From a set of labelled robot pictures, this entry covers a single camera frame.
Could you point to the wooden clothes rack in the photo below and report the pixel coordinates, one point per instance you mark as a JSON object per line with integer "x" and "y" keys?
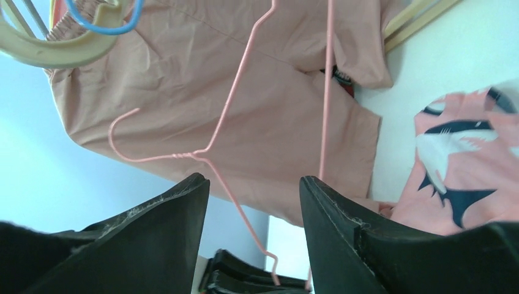
{"x": 414, "y": 17}

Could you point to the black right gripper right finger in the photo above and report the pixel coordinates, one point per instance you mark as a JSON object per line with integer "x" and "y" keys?
{"x": 355, "y": 250}

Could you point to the comic print shorts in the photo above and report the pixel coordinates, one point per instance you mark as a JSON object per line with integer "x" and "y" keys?
{"x": 343, "y": 80}

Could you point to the pink shark print shorts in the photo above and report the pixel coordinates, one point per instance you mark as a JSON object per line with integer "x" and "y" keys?
{"x": 466, "y": 163}

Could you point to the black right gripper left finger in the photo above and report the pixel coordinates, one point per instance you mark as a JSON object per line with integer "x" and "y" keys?
{"x": 151, "y": 248}

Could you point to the pink wire hanger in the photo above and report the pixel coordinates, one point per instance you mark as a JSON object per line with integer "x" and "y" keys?
{"x": 195, "y": 155}

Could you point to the beige wooden hanger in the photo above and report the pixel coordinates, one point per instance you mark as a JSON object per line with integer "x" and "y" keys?
{"x": 20, "y": 43}

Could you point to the blue hanger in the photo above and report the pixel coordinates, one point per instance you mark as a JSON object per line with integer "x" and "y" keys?
{"x": 108, "y": 31}

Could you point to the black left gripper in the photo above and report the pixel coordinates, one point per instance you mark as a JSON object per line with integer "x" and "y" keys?
{"x": 225, "y": 273}

